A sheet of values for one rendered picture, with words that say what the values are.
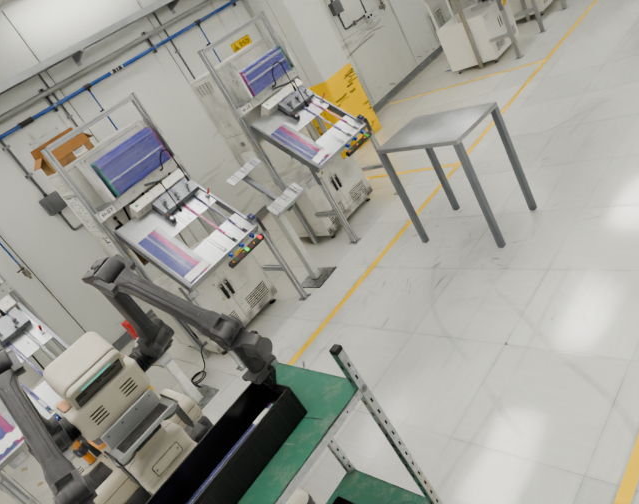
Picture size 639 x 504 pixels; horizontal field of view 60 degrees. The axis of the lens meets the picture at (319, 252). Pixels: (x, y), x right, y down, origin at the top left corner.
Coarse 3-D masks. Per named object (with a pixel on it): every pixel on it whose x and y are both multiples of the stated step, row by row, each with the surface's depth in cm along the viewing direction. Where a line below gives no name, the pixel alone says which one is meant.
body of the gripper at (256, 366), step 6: (246, 360) 160; (252, 360) 160; (258, 360) 161; (264, 360) 163; (270, 360) 164; (246, 366) 162; (252, 366) 161; (258, 366) 161; (264, 366) 162; (246, 372) 165; (252, 372) 162; (258, 372) 162; (246, 378) 162; (252, 378) 161
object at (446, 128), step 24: (432, 120) 373; (456, 120) 350; (480, 120) 335; (384, 144) 382; (408, 144) 358; (432, 144) 339; (456, 144) 325; (504, 144) 355; (480, 192) 339; (528, 192) 368; (504, 240) 356
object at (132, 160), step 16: (144, 128) 397; (128, 144) 386; (144, 144) 393; (160, 144) 401; (96, 160) 378; (112, 160) 378; (128, 160) 386; (144, 160) 393; (112, 176) 378; (128, 176) 386; (144, 176) 393; (112, 192) 383
